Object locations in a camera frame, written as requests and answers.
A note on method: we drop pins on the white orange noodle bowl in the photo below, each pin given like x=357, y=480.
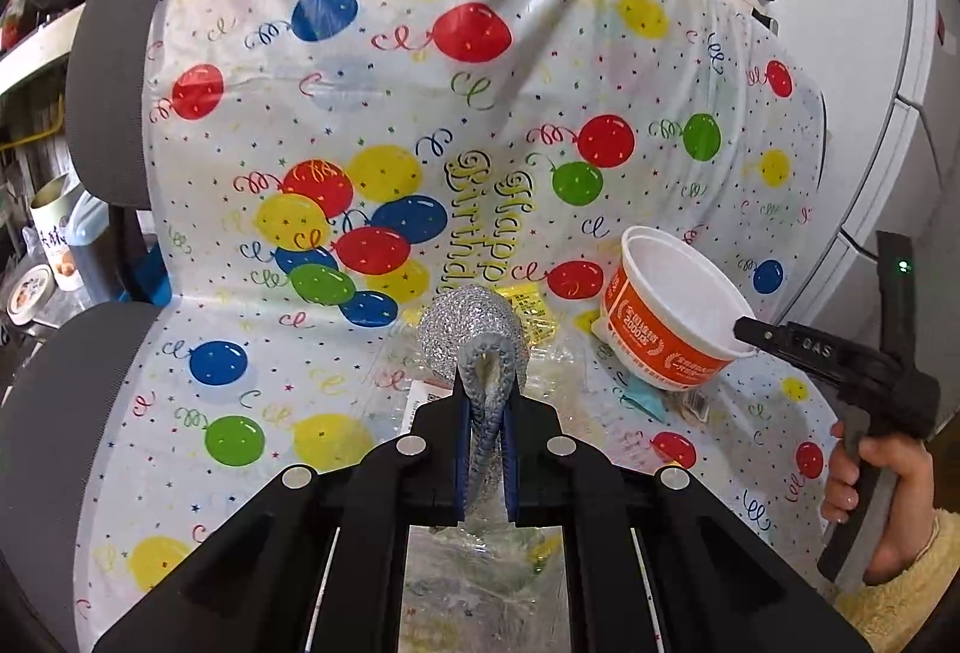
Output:
x=675, y=315

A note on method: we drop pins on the balloon print plastic tablecloth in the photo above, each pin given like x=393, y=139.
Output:
x=360, y=98

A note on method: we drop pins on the blue box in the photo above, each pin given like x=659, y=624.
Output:
x=156, y=278

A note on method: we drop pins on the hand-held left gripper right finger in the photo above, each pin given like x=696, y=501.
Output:
x=510, y=450

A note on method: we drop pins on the yellow printed wrapper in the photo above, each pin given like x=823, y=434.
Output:
x=534, y=315

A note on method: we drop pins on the light blue paper scrap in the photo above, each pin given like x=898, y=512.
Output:
x=646, y=398

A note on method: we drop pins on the white kitchen countertop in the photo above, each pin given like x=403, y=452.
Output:
x=37, y=49

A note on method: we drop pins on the white refrigerator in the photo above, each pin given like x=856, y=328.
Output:
x=862, y=98

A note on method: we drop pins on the brown oil jug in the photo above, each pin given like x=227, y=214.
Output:
x=94, y=248

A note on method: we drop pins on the person's right hand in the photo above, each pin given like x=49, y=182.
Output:
x=904, y=495

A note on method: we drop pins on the grey office chair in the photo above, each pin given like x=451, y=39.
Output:
x=105, y=60

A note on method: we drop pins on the clear plastic packaging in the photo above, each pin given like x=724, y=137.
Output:
x=472, y=593

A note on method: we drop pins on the person's right forearm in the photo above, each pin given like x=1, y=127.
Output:
x=922, y=593

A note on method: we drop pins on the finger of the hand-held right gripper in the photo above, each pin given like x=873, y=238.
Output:
x=787, y=342

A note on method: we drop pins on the grey silver knitted dishcloth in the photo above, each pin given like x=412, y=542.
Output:
x=472, y=330

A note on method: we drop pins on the yellow gas pipe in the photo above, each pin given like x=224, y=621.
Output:
x=30, y=137

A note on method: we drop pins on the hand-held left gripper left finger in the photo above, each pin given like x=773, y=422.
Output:
x=461, y=443

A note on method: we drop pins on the printed tin can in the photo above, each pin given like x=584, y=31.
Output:
x=56, y=240

